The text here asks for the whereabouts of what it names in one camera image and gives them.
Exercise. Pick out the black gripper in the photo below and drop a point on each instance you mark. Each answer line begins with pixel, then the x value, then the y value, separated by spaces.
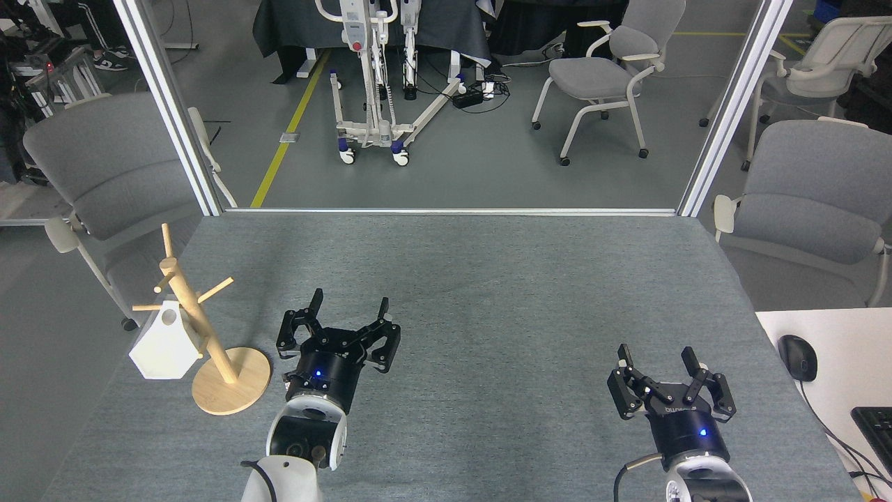
pixel 324 376
pixel 686 436

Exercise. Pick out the white faceted cup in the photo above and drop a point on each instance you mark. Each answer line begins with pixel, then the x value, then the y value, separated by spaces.
pixel 164 348

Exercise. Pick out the wooden cup rack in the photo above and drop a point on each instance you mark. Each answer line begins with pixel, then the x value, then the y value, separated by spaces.
pixel 230 387

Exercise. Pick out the metal rack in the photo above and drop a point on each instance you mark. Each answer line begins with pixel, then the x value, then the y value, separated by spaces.
pixel 63 77

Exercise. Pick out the black computer mouse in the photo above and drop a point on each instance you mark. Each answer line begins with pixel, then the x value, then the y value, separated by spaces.
pixel 798 357

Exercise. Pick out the white desk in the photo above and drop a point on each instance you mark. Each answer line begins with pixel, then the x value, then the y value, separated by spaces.
pixel 850 348

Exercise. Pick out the metal floor plate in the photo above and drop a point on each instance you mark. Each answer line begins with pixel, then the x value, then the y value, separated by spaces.
pixel 290 137

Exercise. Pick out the black keyboard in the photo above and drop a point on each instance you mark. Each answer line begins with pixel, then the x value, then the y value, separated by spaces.
pixel 877 429

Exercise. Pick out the black power strip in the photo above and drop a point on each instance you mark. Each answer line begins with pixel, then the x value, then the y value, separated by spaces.
pixel 467 99

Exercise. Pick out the white stand on wheels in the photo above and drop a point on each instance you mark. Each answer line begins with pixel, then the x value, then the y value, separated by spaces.
pixel 353 28

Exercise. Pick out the table with black cloth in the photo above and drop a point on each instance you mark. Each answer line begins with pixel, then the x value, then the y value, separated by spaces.
pixel 293 28

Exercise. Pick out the white mesh-back chair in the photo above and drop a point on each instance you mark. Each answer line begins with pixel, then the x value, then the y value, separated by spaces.
pixel 829 49

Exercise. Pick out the person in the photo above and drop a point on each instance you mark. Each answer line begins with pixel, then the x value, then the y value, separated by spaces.
pixel 90 17

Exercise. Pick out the silver table edge rail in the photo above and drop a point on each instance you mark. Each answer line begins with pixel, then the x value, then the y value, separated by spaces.
pixel 453 211

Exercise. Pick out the grey chair with cream frame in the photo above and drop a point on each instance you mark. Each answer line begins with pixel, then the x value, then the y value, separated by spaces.
pixel 815 181
pixel 592 73
pixel 111 167

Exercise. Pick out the silver frame post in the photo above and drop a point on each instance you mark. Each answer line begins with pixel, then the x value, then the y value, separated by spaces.
pixel 167 104
pixel 732 104

